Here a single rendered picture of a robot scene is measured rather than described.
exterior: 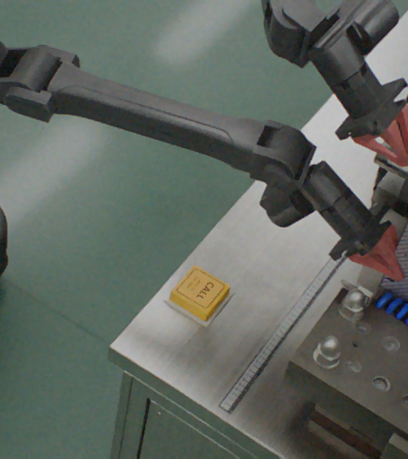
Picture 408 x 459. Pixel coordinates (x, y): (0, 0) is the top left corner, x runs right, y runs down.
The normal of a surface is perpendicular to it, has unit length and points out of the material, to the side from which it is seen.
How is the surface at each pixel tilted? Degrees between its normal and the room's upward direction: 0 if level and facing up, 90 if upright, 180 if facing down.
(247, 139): 6
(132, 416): 90
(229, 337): 0
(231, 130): 6
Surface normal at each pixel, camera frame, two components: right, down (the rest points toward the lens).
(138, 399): -0.54, 0.60
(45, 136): 0.13, -0.63
